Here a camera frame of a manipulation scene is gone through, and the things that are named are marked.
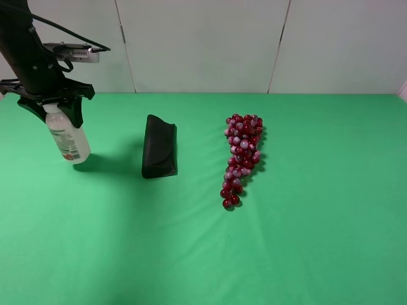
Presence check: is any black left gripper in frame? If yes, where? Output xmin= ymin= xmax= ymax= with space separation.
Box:
xmin=1 ymin=54 xmax=95 ymax=128

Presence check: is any white plastic milk bottle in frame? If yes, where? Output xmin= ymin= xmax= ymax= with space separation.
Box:
xmin=43 ymin=104 xmax=91 ymax=164

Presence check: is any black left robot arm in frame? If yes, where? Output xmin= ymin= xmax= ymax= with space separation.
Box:
xmin=1 ymin=1 xmax=95 ymax=128

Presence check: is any black folded glasses case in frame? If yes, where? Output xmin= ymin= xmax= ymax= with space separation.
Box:
xmin=141 ymin=114 xmax=177 ymax=179

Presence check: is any red grape bunch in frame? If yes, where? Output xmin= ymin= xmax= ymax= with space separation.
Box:
xmin=219 ymin=113 xmax=263 ymax=210

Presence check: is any green tablecloth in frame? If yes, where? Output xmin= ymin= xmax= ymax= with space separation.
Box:
xmin=1 ymin=94 xmax=406 ymax=304

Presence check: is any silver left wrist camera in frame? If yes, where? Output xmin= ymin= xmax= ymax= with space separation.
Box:
xmin=43 ymin=43 xmax=100 ymax=64

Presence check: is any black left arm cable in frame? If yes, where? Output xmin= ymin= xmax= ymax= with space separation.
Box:
xmin=0 ymin=3 xmax=112 ymax=72

